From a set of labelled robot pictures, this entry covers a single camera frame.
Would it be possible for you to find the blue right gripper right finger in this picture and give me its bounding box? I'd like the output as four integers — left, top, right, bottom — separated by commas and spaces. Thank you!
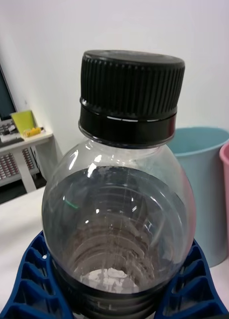
150, 239, 229, 319

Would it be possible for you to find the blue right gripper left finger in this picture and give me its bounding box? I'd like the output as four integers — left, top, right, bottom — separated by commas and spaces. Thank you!
0, 230, 74, 319

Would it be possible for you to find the clear bottle with black cap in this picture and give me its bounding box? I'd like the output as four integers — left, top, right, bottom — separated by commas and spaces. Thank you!
41, 49, 197, 319

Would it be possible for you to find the pink bin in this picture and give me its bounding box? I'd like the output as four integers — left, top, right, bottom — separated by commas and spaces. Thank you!
219, 140, 229, 302

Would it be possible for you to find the pale blue bin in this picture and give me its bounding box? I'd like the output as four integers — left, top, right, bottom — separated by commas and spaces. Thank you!
167, 127, 229, 268

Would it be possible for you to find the white side table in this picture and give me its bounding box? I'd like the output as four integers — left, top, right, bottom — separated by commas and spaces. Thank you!
0, 129, 54, 193

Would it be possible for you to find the yellow tool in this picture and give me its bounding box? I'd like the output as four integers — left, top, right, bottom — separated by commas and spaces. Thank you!
22, 126, 45, 138

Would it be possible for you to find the keyboard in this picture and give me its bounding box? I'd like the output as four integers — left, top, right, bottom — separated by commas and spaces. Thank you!
0, 118, 25, 150

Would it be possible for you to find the yellow-green box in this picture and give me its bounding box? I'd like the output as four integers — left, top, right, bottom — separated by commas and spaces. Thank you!
10, 109, 37, 134

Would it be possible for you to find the computer monitor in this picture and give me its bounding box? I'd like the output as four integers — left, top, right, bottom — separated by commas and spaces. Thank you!
0, 48, 18, 123

